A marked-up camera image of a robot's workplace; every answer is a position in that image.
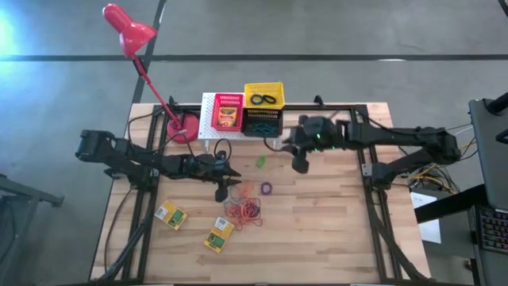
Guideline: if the yellow plastic basket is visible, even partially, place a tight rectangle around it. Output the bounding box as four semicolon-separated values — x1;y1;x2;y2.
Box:
243;82;286;110

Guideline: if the white paper sheet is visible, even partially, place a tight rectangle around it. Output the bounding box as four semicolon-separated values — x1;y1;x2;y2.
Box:
410;191;442;245

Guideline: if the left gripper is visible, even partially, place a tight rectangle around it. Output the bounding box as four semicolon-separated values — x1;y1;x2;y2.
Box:
186;149;242;203

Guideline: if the black desk beam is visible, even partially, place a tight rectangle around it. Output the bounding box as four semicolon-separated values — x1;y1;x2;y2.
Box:
414;184;490;224

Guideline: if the red plastic basket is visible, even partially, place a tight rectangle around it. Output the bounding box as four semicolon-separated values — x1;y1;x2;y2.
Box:
210;93;245;133

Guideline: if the yellow green crayon box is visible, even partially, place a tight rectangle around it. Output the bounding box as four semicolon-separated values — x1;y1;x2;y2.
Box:
203;216;236;254
154;200;188;232
217;106;239;129

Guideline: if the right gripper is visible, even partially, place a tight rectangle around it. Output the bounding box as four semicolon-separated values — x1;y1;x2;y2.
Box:
282;115;318;175

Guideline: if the black plastic basket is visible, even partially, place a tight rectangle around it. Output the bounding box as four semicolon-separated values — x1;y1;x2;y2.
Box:
241;107;284;139

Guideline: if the black aluminium table frame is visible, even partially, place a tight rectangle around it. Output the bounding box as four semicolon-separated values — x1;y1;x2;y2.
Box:
97;95;432;284

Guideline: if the grey metal table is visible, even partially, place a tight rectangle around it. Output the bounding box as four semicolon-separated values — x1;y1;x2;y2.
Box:
0;173;64;286

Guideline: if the backlit keyboard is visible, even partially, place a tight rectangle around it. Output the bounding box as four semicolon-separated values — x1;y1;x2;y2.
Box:
477;205;508;255

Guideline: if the red rubber band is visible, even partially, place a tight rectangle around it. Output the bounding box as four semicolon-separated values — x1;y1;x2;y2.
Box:
233;204;264;231
222;196;249;219

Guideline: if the white perforated shelf riser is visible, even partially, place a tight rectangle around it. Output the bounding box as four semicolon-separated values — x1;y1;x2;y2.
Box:
197;92;285;153

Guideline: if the yellow cable bundle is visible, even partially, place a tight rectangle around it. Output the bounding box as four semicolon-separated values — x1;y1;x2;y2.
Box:
407;161;457;195

